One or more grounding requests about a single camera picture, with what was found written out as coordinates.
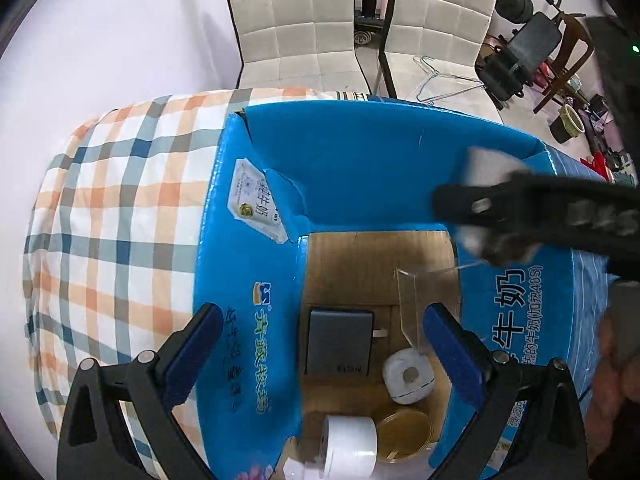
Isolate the dark grey power adapter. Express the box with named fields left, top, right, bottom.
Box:
left=305, top=308, right=375, bottom=377

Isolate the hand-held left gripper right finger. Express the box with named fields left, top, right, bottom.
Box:
left=422, top=302, right=588, bottom=480

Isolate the red cloth item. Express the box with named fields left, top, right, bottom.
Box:
left=580, top=156, right=613, bottom=182

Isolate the silver metal cup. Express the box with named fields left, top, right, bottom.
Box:
left=457, top=146, right=538, bottom=266

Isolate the white tape roll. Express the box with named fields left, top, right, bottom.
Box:
left=320, top=414, right=378, bottom=480

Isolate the brown wooden chair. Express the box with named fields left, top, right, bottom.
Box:
left=535, top=10, right=596, bottom=113

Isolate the black weight bench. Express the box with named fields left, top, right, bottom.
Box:
left=475, top=12, right=561, bottom=106

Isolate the person's right hand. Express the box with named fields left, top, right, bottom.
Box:
left=586, top=305, right=640, bottom=466

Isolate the wire clothes hanger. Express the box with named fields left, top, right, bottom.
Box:
left=412, top=55, right=488, bottom=106

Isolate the white barbell rack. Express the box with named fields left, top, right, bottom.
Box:
left=352, top=0, right=396, bottom=48

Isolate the clear acrylic stand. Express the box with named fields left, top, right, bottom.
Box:
left=395, top=262, right=481, bottom=351

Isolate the white round earbud case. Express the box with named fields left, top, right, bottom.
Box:
left=382, top=349, right=435, bottom=405

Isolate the blue cardboard box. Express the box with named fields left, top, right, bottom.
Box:
left=192, top=100, right=608, bottom=480

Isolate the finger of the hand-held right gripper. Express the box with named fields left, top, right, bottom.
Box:
left=432, top=170, right=640, bottom=281

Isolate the white padded chair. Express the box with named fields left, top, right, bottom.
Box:
left=377, top=0, right=501, bottom=111
left=222, top=0, right=371, bottom=93

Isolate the orange checked cloth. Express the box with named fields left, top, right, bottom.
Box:
left=22, top=87, right=368, bottom=466

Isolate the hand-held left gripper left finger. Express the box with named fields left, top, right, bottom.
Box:
left=57, top=302, right=226, bottom=480

